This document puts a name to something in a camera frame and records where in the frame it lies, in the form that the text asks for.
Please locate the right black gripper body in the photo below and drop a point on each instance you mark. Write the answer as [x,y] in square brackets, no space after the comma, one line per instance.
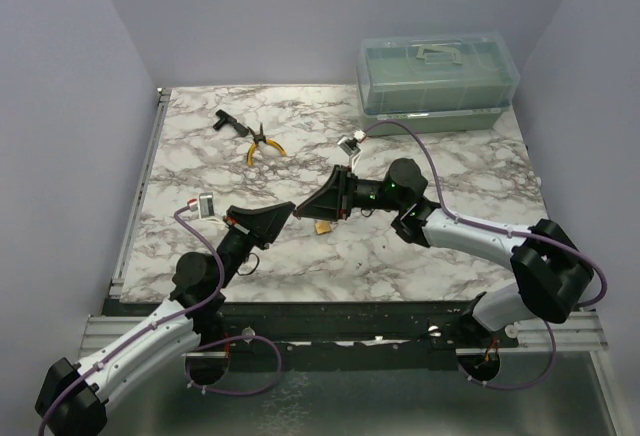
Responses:
[352,193]

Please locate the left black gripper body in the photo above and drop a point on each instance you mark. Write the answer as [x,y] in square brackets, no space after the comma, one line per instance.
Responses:
[244,231]

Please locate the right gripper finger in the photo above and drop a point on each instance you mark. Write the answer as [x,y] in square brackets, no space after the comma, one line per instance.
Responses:
[316,215]
[328,196]

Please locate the small brass padlock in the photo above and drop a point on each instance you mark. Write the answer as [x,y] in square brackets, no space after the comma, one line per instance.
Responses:
[322,227]

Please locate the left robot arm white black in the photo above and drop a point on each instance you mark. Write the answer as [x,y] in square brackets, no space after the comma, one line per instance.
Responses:
[76,398]

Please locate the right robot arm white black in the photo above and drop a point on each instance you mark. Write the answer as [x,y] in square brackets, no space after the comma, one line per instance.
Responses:
[550,278]

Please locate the black T-shaped tool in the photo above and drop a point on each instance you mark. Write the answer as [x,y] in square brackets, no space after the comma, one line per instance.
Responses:
[225,119]

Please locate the clear lid grey toolbox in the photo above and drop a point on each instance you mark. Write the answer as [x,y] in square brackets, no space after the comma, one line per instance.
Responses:
[435,84]

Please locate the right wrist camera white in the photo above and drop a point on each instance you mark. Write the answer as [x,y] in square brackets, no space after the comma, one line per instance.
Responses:
[350,145]

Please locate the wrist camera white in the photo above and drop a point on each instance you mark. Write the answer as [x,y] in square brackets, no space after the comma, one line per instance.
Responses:
[203,206]
[350,145]

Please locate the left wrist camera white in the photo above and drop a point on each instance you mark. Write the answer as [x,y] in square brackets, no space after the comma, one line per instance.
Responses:
[203,206]

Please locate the black front mounting rail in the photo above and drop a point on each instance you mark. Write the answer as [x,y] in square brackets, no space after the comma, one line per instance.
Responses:
[350,336]

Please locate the aluminium side rail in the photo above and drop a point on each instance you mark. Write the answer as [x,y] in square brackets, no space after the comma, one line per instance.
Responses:
[119,274]

